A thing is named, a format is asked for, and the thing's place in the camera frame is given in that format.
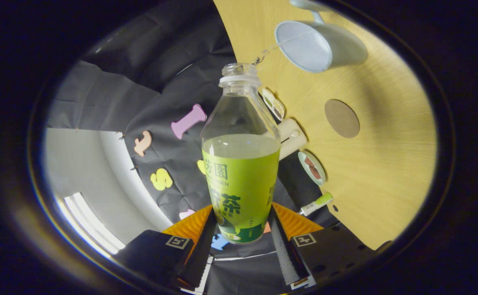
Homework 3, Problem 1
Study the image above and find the wooden table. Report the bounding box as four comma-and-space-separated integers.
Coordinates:
214, 0, 438, 250

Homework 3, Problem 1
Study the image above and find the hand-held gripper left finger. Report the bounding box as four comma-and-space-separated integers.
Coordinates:
114, 205, 217, 289

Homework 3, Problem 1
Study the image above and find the white sauce tray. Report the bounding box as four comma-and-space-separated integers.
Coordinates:
261, 88, 285, 121

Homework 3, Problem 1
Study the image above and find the white cup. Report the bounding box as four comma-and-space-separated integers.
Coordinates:
274, 0, 369, 74

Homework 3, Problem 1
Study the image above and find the small white green bottle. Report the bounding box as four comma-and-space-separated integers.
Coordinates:
299, 192, 334, 217

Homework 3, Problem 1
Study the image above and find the white toaster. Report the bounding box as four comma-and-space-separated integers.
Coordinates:
278, 118, 308, 161

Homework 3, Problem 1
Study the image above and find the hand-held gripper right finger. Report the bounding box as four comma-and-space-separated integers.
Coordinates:
269, 202, 391, 290

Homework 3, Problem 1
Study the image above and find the ceiling light panel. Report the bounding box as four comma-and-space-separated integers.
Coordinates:
63, 193, 125, 255

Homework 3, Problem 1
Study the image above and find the round brown coaster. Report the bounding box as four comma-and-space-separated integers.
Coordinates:
324, 99, 361, 139

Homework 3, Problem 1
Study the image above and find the green label juice bottle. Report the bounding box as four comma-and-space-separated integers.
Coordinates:
200, 63, 282, 245

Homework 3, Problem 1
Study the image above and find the pale green plate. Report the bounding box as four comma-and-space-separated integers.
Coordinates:
298, 150, 327, 186

